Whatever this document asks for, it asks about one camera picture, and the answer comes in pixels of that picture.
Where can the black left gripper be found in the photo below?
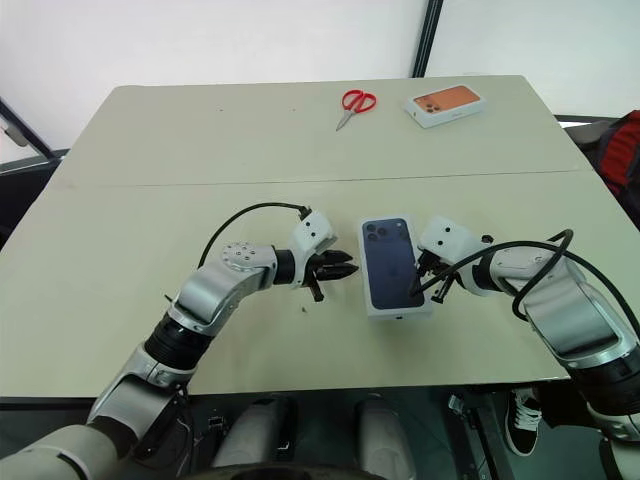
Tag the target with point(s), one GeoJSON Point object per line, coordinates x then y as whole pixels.
{"type": "Point", "coordinates": [316, 267]}

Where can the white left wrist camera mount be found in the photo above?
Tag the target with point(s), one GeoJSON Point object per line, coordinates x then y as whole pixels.
{"type": "Point", "coordinates": [312, 232]}

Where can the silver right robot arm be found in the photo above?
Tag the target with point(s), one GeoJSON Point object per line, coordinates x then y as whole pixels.
{"type": "Point", "coordinates": [565, 305]}

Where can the grey rounded shape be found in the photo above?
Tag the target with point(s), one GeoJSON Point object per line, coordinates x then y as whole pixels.
{"type": "Point", "coordinates": [385, 440]}
{"type": "Point", "coordinates": [255, 435]}

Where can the black and white sneaker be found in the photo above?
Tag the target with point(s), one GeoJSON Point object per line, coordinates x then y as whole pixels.
{"type": "Point", "coordinates": [522, 422]}

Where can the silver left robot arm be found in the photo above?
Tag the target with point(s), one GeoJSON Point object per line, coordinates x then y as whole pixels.
{"type": "Point", "coordinates": [215, 290]}

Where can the person in navy red jacket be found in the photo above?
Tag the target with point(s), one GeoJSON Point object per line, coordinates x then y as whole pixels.
{"type": "Point", "coordinates": [622, 150]}

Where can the dark side furniture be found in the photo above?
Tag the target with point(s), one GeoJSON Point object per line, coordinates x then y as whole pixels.
{"type": "Point", "coordinates": [25, 170]}

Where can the phone box with orange print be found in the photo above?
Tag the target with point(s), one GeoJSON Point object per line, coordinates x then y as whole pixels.
{"type": "Point", "coordinates": [445, 105]}

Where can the grey slanted frame bar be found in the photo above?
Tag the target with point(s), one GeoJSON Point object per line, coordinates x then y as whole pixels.
{"type": "Point", "coordinates": [22, 127]}

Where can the white phone box lid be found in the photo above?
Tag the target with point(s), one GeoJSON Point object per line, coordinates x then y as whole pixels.
{"type": "Point", "coordinates": [390, 270]}

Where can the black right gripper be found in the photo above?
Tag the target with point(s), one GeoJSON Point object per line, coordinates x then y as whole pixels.
{"type": "Point", "coordinates": [442, 285]}

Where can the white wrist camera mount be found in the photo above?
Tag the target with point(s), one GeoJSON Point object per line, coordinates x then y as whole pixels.
{"type": "Point", "coordinates": [450, 240]}
{"type": "Point", "coordinates": [312, 232]}

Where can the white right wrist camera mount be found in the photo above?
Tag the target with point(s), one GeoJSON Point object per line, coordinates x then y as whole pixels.
{"type": "Point", "coordinates": [450, 240]}

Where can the dark upright pole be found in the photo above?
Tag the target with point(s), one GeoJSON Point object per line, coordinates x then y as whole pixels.
{"type": "Point", "coordinates": [427, 37]}

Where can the black table leg frame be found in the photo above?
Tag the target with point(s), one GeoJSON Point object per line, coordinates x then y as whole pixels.
{"type": "Point", "coordinates": [480, 435]}

